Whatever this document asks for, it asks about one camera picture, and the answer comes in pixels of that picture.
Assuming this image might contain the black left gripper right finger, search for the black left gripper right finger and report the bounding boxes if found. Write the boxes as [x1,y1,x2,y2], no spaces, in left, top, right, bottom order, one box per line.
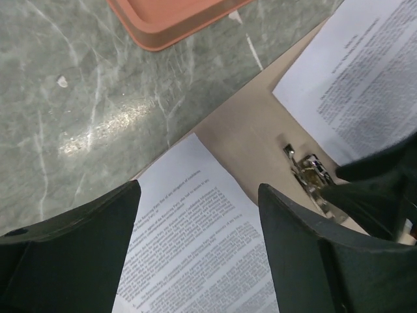
[258,183,416,312]

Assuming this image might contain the white printed paper sheets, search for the white printed paper sheets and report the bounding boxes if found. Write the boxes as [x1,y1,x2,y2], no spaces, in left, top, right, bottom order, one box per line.
[273,1,416,165]

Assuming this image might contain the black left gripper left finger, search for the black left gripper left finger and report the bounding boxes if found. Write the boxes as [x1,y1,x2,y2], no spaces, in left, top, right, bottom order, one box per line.
[1,180,141,312]

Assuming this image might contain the terracotta rectangular tray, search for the terracotta rectangular tray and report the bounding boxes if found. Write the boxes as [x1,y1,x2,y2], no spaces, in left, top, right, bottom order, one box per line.
[107,0,250,52]

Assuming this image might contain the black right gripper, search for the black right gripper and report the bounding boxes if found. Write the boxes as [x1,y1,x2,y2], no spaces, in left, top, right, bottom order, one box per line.
[321,133,416,241]

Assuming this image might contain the white printed paper sheet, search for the white printed paper sheet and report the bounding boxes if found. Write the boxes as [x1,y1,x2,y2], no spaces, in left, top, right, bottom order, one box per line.
[113,134,278,312]

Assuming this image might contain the tan paper folder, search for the tan paper folder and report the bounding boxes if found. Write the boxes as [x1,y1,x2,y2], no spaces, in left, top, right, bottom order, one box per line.
[128,14,372,235]

